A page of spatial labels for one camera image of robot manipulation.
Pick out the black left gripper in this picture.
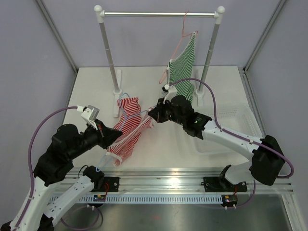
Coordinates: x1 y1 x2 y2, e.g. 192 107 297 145
68 118 123 160

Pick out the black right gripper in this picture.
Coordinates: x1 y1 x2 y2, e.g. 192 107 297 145
149 97 186 126

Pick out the red striped tank top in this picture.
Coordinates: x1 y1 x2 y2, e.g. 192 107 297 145
106 97 154 167

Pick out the blue wire hanger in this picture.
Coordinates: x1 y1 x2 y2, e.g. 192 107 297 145
95 92 151 173

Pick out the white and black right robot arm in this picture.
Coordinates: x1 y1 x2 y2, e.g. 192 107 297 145
148 96 286 191

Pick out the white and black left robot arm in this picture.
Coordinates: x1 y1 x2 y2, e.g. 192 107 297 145
1 120 122 231

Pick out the green striped tank top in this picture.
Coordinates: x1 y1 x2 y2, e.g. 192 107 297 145
167 31 197 102

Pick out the white plastic basket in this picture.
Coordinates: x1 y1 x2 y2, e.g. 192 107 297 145
191 103 263 155

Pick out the white and silver clothes rack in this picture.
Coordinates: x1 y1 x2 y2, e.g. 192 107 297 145
94 5 225 118

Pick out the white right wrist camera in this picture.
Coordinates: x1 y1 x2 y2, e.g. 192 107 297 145
162 84 177 104

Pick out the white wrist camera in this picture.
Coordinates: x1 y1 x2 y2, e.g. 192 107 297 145
77 105 100 128
162 84 177 104

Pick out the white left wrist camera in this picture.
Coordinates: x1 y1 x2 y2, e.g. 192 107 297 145
77 105 100 128

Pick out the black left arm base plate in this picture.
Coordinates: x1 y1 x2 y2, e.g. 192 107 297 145
91 177 120 193

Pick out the aluminium mounting rail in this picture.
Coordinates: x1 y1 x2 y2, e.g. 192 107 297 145
54 167 294 194

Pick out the white slotted cable duct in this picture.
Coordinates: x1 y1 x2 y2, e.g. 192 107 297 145
48 194 224 205

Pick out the pink wire hanger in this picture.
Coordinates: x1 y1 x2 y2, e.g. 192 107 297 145
159 10 193 84

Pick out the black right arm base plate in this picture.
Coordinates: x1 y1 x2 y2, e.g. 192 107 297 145
200 177 248 193

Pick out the right aluminium frame post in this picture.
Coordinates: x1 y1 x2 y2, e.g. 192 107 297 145
243 0 288 73

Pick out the aluminium frame post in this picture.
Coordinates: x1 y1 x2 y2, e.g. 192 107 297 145
34 0 79 73
243 0 288 73

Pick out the left aluminium frame post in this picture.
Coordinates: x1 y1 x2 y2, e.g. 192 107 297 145
34 0 79 73

